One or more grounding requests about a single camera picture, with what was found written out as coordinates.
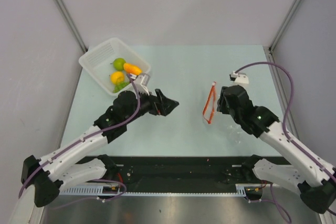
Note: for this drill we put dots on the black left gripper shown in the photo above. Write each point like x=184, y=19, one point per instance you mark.
x=160, y=104

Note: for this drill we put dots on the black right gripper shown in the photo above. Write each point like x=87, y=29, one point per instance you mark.
x=220, y=103

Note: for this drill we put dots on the clear zip top bag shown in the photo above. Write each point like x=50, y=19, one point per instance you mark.
x=220, y=126

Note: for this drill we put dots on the orange fake peach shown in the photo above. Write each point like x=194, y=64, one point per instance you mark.
x=131, y=69

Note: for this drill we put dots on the yellow fake lemon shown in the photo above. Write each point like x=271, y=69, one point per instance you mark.
x=117, y=77

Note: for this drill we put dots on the light green fake pear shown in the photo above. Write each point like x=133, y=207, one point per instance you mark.
x=118, y=64

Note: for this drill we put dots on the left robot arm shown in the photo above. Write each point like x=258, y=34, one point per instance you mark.
x=60, y=170

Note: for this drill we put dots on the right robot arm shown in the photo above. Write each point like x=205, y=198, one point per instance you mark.
x=310, y=177

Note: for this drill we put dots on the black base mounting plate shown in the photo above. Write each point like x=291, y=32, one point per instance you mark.
x=185, y=175

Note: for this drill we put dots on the white plastic basket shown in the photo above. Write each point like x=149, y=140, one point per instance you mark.
x=97, y=62

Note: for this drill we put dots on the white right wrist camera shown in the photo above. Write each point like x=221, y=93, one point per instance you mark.
x=238, y=78

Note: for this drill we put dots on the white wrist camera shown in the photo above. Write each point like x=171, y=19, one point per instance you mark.
x=238, y=78
x=140, y=82

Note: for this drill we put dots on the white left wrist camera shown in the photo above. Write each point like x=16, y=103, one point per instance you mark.
x=140, y=82

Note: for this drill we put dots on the right aluminium corner post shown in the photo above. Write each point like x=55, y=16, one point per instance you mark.
x=285, y=23

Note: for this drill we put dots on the aluminium corner post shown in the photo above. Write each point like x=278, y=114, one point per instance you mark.
x=62, y=8
x=285, y=23

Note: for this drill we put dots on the white slotted cable duct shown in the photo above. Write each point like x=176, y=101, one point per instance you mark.
x=104, y=190

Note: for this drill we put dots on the left aluminium corner post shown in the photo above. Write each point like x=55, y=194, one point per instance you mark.
x=62, y=8

